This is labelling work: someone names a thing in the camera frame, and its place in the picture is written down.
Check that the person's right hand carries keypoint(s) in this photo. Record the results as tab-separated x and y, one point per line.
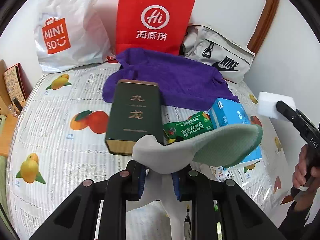
298	180

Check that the white glove with green cuff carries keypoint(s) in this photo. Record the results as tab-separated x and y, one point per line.
224	146

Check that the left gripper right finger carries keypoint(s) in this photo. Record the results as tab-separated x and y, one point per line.
221	210

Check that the wooden bedside table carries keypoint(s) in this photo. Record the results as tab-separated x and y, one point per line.
7	134

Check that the small glass cup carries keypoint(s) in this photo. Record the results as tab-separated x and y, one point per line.
13	110

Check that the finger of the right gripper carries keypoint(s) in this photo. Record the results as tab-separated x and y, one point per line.
287	111

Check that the red paper shopping bag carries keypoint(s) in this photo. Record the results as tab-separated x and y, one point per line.
157	25

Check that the white sponge block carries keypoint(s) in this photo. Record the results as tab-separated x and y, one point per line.
267	105

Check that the fruit sticker sheet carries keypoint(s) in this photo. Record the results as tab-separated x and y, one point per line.
219	173

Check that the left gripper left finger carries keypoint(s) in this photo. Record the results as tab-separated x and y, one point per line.
96	210

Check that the dark green tea tin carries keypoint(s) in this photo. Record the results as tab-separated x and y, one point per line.
135	112

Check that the white Miniso plastic bag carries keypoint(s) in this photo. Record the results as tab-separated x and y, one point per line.
69	34

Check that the blue tissue pack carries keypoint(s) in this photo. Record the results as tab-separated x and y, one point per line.
227	112

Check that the fruit print tablecloth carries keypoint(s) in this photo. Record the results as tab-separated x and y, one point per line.
48	159

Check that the purple towel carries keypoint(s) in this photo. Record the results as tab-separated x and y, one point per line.
183	83

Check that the grey Nike bag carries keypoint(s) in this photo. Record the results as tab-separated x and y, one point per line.
207	46

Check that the brown patterned book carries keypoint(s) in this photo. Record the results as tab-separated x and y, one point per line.
15	83

